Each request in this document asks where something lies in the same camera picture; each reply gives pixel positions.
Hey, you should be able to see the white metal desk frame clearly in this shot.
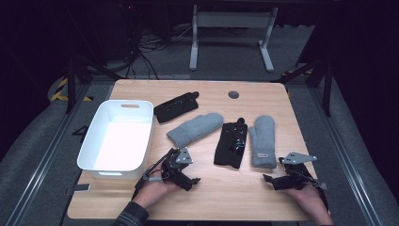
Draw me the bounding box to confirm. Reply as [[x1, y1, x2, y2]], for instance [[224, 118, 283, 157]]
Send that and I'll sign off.
[[188, 4, 279, 73]]

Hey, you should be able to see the black metal stand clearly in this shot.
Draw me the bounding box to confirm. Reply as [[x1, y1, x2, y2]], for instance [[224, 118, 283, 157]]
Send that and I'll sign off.
[[64, 53, 126, 115], [271, 57, 334, 118]]

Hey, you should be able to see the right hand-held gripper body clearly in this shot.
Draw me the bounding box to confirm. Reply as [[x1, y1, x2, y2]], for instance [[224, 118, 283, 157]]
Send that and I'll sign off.
[[279, 151, 318, 191]]

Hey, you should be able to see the yellow black hazard tape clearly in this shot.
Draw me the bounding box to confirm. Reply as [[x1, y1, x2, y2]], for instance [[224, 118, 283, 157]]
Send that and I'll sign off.
[[50, 77, 94, 103]]

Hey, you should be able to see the person's right hand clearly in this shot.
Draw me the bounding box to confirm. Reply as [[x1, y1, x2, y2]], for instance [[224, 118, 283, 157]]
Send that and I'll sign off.
[[283, 183, 334, 226]]

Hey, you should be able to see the black glove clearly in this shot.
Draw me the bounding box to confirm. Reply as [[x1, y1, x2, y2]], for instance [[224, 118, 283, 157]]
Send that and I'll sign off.
[[214, 117, 248, 170], [152, 90, 200, 124]]

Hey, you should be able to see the grey knitted mitten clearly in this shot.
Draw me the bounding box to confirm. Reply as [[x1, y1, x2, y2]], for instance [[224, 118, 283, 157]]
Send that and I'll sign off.
[[248, 114, 278, 170], [166, 112, 225, 149]]

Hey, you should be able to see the white plastic bin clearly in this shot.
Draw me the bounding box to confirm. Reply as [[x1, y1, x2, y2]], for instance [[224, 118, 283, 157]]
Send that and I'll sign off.
[[76, 99, 155, 180]]

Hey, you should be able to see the person's left hand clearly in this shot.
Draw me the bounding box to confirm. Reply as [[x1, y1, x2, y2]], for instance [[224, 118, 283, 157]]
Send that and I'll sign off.
[[133, 168, 182, 210]]

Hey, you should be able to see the metal floor rail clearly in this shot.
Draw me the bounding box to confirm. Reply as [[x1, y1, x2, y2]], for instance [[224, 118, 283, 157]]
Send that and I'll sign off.
[[309, 87, 383, 226], [5, 84, 92, 226]]

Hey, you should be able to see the black floor tape mark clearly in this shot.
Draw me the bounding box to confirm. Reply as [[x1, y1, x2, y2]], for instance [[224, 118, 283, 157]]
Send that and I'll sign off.
[[72, 124, 90, 144]]

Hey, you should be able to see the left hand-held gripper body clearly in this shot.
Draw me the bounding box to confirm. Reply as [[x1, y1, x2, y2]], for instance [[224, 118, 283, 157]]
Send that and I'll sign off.
[[160, 147, 194, 189]]

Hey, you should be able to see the tangle of floor cables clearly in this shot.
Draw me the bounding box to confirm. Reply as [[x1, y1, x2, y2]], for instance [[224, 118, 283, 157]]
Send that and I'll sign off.
[[124, 18, 196, 80]]

